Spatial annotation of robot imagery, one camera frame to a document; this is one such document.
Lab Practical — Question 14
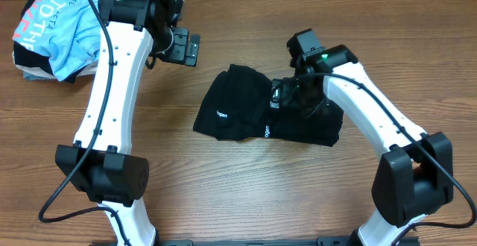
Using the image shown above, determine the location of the black polo shirt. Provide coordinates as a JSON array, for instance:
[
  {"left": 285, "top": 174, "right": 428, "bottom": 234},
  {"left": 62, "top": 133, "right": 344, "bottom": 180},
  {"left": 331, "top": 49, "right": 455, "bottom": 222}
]
[{"left": 193, "top": 64, "right": 343, "bottom": 147}]

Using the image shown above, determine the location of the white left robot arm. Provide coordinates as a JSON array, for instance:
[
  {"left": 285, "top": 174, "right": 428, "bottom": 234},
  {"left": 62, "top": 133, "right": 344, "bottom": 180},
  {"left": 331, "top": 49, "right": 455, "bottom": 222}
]
[{"left": 55, "top": 0, "right": 200, "bottom": 245}]

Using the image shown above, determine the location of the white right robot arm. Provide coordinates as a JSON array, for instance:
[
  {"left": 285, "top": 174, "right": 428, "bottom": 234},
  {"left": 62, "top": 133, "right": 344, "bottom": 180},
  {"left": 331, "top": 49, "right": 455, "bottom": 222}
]
[{"left": 270, "top": 43, "right": 454, "bottom": 245}]

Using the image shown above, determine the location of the grey folded garment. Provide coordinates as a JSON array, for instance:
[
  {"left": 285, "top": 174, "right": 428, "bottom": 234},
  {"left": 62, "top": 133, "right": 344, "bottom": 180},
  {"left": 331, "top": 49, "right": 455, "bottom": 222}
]
[{"left": 16, "top": 62, "right": 98, "bottom": 81}]

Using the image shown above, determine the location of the light blue printed t-shirt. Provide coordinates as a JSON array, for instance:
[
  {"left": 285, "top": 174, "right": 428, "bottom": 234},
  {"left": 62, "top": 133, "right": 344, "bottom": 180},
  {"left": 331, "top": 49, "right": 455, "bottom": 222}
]
[{"left": 12, "top": 0, "right": 101, "bottom": 82}]

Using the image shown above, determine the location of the black folded garment in pile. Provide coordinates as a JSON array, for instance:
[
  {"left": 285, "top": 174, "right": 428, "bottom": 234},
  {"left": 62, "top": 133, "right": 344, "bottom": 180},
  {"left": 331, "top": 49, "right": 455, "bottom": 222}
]
[{"left": 13, "top": 0, "right": 84, "bottom": 84}]

